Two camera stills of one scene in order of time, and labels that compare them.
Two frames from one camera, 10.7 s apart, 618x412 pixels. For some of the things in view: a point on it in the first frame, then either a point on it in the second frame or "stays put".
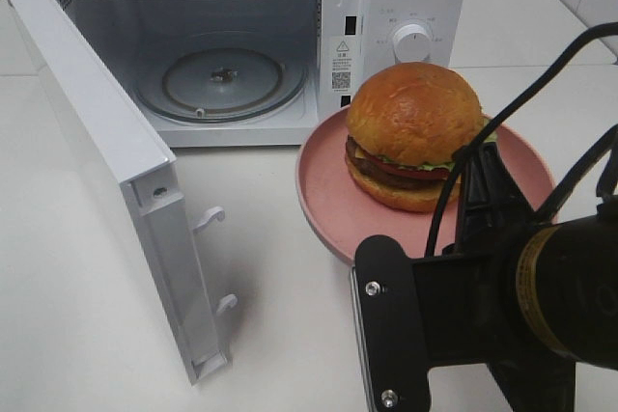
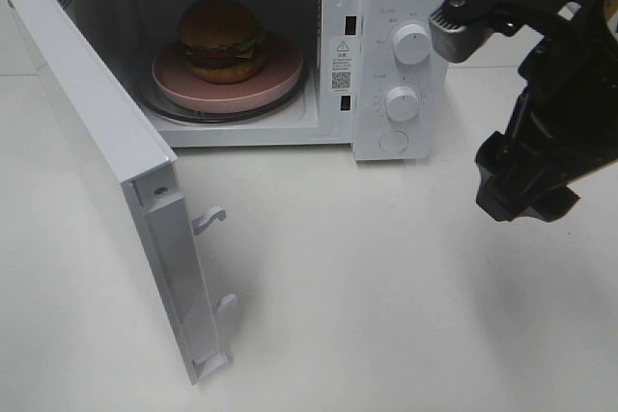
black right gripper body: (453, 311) → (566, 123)
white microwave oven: (245, 48) stays put
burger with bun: (407, 122) → (222, 40)
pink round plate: (345, 218) → (278, 78)
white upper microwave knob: (412, 43) stays put
